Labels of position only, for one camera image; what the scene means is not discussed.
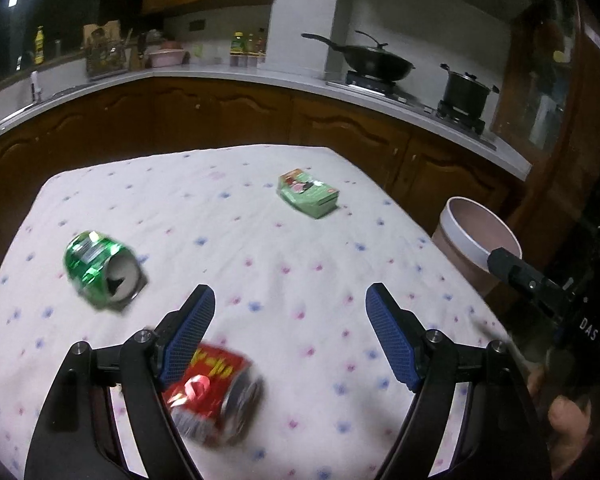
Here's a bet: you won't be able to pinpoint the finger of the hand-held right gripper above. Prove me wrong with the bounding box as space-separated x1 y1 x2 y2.
486 246 576 316

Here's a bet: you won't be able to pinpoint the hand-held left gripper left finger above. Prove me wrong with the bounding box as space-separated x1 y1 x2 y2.
24 284 216 480

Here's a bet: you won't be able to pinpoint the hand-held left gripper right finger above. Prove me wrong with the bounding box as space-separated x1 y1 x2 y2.
365 282 553 480

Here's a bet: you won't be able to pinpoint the crushed red can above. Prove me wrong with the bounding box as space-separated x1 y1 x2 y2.
162 342 266 448

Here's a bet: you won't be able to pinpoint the pink bin with white rim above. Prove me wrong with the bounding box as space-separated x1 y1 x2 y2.
431 196 523 296

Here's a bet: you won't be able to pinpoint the person's right hand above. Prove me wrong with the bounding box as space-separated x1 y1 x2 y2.
527 365 600 480

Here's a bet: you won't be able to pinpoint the dotted white tablecloth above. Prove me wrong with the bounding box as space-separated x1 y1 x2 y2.
0 144 531 480

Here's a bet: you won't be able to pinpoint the crushed green can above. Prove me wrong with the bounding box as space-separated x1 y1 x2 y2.
62 230 147 316

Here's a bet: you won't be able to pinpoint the green drink carton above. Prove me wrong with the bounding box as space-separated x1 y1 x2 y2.
277 169 341 220

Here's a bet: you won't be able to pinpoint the black cooking pot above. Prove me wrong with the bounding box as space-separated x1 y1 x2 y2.
440 63 500 116

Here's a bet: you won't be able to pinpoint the wooden glass door cabinet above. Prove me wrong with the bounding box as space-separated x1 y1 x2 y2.
490 0 600 261

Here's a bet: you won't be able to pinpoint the gas stove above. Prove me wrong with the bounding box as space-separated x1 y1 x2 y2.
325 72 498 148

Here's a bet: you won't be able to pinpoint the brown wooden lower cabinets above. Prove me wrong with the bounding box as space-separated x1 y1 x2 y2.
0 77 531 271

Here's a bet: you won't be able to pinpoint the black wok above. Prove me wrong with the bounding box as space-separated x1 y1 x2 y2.
301 31 416 83

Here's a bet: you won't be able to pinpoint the white kitchen counter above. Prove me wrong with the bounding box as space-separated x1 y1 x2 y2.
0 62 533 181

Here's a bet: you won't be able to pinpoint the pink plastic basin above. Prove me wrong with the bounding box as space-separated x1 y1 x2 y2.
147 47 187 67

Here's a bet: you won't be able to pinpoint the wire dish rack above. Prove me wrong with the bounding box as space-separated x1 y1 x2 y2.
84 20 128 78

